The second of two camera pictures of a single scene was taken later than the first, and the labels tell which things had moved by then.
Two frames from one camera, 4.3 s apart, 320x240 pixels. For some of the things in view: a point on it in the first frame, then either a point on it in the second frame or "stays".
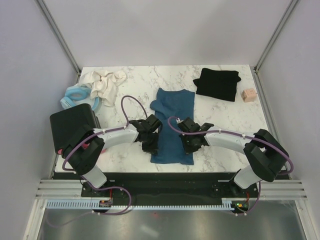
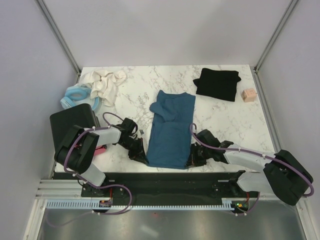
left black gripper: [152, 149] to [138, 154]
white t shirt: [103, 87] stays
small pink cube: [248, 95] stays
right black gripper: [188, 150] to [193, 161]
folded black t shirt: [221, 84] stays
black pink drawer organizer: [68, 126] stays
